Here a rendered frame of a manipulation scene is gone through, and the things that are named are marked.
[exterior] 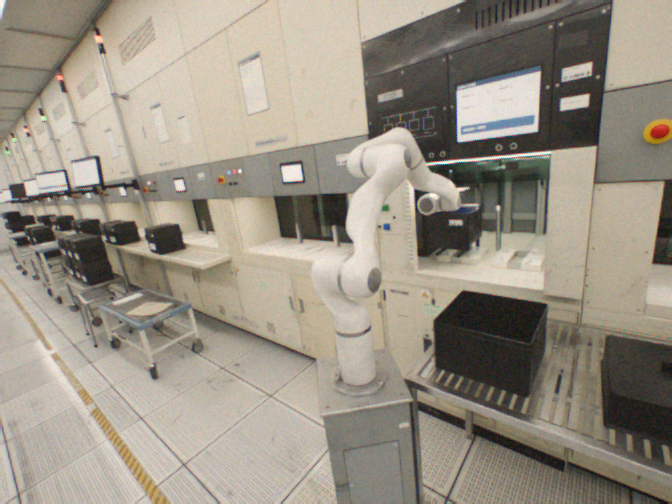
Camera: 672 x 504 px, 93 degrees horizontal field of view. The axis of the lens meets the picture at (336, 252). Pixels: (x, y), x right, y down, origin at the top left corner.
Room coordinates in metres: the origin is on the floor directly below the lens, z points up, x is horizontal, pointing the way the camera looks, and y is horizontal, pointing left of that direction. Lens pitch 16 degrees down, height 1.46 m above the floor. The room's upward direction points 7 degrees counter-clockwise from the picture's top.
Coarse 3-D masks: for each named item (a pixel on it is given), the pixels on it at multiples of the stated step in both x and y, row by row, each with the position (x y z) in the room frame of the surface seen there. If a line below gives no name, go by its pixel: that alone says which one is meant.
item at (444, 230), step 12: (468, 204) 1.52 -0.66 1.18; (432, 216) 1.53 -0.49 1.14; (444, 216) 1.49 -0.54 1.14; (456, 216) 1.46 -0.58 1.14; (468, 216) 1.42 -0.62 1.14; (480, 216) 1.55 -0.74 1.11; (432, 228) 1.54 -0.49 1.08; (444, 228) 1.50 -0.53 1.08; (456, 228) 1.46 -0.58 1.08; (468, 228) 1.42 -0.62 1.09; (480, 228) 1.55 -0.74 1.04; (432, 240) 1.54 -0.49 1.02; (444, 240) 1.50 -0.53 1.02; (456, 240) 1.46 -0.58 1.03; (468, 240) 1.42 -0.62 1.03
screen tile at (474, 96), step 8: (464, 96) 1.35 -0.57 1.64; (472, 96) 1.33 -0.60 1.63; (480, 96) 1.31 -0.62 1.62; (488, 96) 1.29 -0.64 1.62; (464, 104) 1.35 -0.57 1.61; (488, 104) 1.29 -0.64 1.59; (464, 112) 1.35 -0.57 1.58; (472, 112) 1.33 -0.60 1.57; (480, 112) 1.31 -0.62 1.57; (488, 112) 1.29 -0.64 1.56; (464, 120) 1.35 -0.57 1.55; (472, 120) 1.33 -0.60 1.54
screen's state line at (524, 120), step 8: (504, 120) 1.25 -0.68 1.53; (512, 120) 1.23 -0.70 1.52; (520, 120) 1.22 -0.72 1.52; (528, 120) 1.20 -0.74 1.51; (464, 128) 1.35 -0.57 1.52; (472, 128) 1.33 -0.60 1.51; (480, 128) 1.31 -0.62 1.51; (488, 128) 1.29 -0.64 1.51; (496, 128) 1.27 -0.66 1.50; (504, 128) 1.25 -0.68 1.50
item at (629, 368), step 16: (608, 336) 0.82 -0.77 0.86; (608, 352) 0.75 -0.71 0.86; (624, 352) 0.74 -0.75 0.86; (640, 352) 0.73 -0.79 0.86; (656, 352) 0.72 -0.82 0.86; (608, 368) 0.69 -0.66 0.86; (624, 368) 0.68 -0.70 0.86; (640, 368) 0.67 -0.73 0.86; (656, 368) 0.67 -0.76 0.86; (608, 384) 0.65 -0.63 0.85; (624, 384) 0.63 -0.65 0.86; (640, 384) 0.62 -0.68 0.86; (656, 384) 0.62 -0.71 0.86; (608, 400) 0.62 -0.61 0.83; (624, 400) 0.59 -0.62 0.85; (640, 400) 0.58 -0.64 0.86; (656, 400) 0.57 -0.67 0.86; (608, 416) 0.61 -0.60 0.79; (624, 416) 0.59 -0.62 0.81; (640, 416) 0.58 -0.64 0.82; (656, 416) 0.56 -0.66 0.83; (624, 432) 0.59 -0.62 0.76; (640, 432) 0.57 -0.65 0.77; (656, 432) 0.56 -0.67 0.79
